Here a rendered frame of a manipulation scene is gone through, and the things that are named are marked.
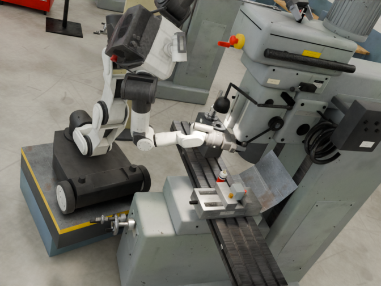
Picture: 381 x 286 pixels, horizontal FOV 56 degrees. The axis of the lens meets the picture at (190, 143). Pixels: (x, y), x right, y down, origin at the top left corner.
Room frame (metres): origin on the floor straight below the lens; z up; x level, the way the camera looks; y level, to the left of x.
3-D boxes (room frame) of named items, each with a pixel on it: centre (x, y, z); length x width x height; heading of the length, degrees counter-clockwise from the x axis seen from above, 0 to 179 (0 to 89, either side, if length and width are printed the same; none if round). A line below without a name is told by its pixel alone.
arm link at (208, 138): (1.55, -0.04, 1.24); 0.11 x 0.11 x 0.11; 14
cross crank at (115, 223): (1.35, 0.20, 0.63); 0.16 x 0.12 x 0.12; 119
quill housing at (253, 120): (1.59, -0.24, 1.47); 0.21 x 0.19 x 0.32; 29
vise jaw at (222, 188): (1.43, -0.26, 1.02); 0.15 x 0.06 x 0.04; 31
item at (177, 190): (1.59, -0.24, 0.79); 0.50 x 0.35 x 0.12; 119
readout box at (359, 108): (1.45, -0.66, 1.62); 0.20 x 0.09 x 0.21; 119
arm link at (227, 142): (1.57, -0.15, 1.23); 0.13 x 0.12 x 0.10; 14
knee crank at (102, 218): (1.46, 0.29, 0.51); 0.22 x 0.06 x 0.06; 119
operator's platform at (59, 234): (1.86, 0.59, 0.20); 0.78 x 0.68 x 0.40; 47
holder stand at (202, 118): (1.92, -0.09, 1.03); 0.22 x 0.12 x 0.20; 37
